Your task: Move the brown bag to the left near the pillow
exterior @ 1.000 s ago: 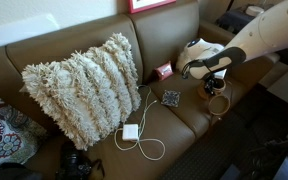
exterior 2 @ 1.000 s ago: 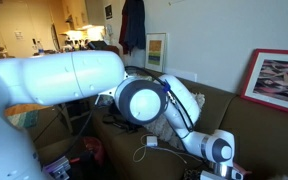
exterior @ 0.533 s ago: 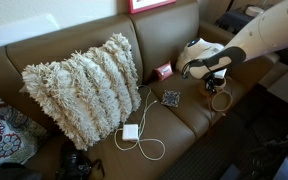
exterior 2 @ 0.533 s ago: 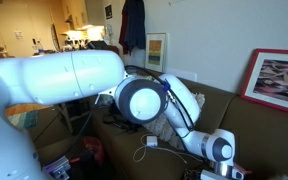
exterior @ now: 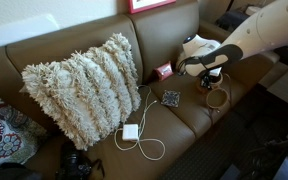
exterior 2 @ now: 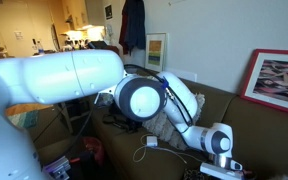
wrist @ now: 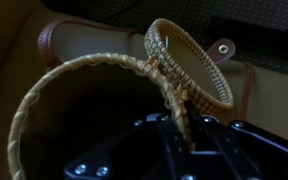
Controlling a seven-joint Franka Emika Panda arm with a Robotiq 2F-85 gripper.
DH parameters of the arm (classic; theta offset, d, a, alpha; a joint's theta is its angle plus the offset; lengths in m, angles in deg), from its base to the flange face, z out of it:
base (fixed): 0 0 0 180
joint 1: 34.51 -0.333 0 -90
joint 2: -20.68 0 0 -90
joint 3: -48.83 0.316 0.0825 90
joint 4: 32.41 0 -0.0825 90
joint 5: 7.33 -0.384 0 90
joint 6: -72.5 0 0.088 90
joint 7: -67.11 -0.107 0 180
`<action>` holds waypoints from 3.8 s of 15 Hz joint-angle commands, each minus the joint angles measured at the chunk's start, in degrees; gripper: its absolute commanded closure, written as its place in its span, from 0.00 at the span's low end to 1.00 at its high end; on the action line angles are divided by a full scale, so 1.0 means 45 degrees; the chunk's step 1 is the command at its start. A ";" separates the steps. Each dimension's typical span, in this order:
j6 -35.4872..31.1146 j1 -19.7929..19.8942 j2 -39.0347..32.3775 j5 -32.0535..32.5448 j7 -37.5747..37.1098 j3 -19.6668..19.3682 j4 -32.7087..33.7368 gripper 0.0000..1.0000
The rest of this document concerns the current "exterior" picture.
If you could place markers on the small pink pouch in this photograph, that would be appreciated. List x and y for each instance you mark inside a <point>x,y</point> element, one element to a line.
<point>164,71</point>

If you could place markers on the wooden side table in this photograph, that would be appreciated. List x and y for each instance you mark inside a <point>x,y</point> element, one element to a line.
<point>287,86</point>

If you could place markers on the brown woven bag with lid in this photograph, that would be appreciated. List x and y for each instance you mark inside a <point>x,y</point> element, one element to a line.
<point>217,100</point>

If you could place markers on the red framed picture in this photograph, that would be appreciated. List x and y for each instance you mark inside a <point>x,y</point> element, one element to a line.
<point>147,5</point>

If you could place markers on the brown leather sofa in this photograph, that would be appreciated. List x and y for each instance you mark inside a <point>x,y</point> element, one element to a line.
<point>164,36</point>

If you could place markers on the blue patterned coaster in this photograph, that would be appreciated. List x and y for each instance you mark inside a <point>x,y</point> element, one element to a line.
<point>170,98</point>

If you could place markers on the floral patterned pillow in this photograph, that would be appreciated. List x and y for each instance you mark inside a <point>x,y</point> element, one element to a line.
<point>7,136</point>

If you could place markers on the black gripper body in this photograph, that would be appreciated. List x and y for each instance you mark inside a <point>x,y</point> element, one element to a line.
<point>207,79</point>

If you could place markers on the dark blue cloth covered table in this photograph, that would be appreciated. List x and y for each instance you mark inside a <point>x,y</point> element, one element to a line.
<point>232,20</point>

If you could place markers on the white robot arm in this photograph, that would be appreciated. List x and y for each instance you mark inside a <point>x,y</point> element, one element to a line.
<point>267,30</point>

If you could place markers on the shaggy cream pillow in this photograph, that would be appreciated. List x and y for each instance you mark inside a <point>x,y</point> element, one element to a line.
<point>84,93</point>

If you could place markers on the white round device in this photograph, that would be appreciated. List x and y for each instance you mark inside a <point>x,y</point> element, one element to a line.
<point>252,10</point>

